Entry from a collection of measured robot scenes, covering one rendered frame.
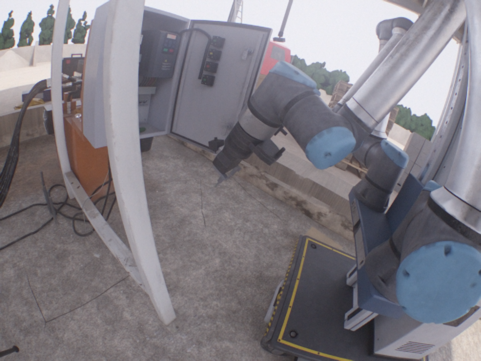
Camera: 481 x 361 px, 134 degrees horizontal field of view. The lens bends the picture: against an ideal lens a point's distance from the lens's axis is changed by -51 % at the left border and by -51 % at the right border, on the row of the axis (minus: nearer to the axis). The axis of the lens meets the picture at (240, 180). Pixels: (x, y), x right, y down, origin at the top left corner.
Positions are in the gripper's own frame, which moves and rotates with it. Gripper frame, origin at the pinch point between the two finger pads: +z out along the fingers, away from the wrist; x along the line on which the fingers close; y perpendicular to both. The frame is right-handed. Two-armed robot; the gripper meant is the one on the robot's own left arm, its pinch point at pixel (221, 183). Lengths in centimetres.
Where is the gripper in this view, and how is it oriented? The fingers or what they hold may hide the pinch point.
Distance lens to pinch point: 59.4
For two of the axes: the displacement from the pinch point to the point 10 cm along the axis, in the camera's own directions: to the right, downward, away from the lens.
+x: -5.5, 3.9, -7.4
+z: -5.0, 5.5, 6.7
